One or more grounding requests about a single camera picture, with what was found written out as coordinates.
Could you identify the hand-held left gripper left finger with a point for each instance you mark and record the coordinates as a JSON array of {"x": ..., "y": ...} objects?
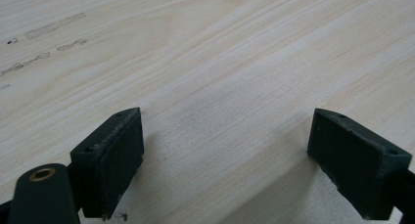
[{"x": 111, "y": 162}]

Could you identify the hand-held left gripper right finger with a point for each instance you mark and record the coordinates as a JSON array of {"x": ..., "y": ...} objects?
[{"x": 355, "y": 165}]

